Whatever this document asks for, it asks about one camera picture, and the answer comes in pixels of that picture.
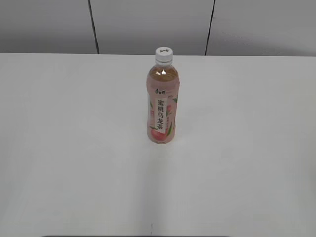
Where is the pink peach tea bottle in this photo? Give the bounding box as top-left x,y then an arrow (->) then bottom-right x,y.
146,64 -> 180,144

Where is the white bottle cap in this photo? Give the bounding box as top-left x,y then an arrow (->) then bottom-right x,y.
155,47 -> 173,66

